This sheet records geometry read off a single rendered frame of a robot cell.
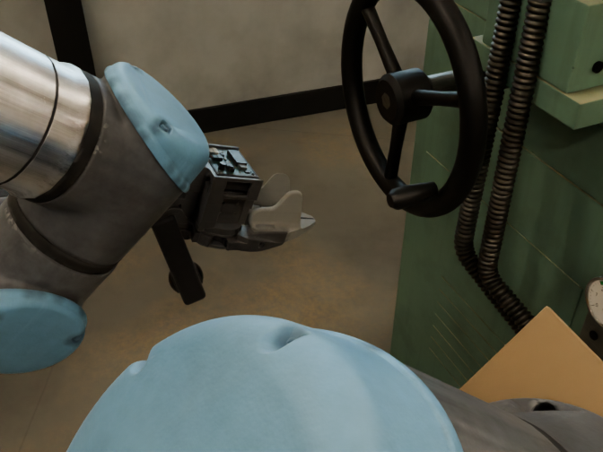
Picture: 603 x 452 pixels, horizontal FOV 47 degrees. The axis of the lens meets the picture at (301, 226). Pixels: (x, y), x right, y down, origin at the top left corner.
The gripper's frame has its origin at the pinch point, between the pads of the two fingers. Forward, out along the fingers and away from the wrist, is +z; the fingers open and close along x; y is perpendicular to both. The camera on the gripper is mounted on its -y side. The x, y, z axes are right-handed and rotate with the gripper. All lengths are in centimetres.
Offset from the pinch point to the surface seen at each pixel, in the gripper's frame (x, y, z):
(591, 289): -17.6, 4.6, 27.3
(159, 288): 75, -68, 20
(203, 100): 144, -44, 49
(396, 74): 5.8, 17.1, 9.0
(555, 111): -9.6, 21.0, 17.6
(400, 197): -4.3, 6.9, 7.9
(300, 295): 59, -57, 49
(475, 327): 4.9, -21.1, 43.2
